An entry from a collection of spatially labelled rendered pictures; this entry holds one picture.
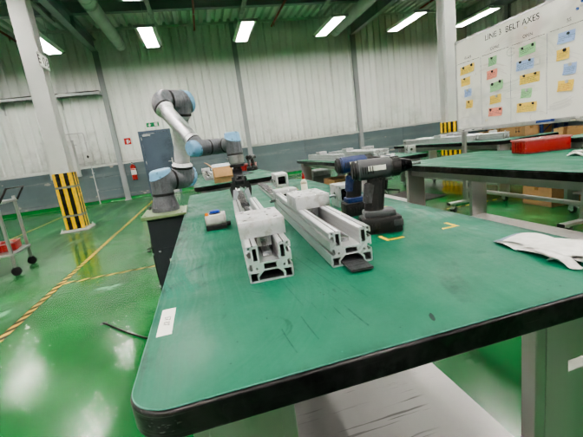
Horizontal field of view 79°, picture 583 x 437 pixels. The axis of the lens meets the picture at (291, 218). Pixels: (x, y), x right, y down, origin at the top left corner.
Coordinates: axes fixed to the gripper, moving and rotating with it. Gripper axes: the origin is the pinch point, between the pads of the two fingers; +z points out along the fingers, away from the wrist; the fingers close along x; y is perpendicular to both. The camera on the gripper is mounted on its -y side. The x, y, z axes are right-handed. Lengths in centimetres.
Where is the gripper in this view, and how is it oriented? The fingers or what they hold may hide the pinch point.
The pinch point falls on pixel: (243, 205)
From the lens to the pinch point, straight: 174.8
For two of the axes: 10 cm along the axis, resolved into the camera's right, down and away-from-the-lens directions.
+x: -9.7, 1.6, -1.7
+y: -1.9, -1.8, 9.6
